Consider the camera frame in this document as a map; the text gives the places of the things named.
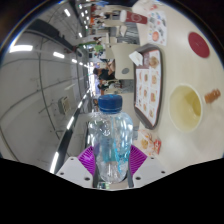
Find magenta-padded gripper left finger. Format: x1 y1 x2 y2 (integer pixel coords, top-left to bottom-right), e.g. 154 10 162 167
55 144 98 188

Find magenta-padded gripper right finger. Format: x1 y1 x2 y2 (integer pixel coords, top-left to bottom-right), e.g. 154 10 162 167
128 144 167 188

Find clear blue-capped water bottle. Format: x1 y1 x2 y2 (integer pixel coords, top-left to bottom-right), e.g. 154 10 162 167
87 94 134 184

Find crumpled food wrapper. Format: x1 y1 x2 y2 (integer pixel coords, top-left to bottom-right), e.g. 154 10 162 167
136 129 163 158

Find ceiling air conditioner unit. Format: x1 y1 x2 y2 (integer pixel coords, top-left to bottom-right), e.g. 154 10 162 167
58 96 72 116

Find dark tray with printed liner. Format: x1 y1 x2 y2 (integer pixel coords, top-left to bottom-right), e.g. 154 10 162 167
133 44 164 130

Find person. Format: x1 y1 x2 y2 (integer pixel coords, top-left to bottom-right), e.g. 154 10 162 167
93 59 116 84

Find crumpled white napkin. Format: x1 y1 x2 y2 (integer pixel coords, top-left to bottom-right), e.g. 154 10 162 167
128 50 145 67

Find beige chair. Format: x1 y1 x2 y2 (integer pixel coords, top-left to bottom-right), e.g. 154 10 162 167
110 43 138 80

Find ceiling lights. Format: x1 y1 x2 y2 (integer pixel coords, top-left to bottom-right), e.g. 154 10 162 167
9 0 101 174

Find flat round red coaster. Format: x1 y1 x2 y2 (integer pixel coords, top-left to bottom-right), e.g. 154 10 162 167
187 30 211 59

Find colourful printed leaflet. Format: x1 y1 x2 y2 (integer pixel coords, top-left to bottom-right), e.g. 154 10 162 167
146 9 168 47

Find cream mug with pretzel handle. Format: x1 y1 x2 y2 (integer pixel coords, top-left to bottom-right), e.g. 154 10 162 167
168 83 222 134

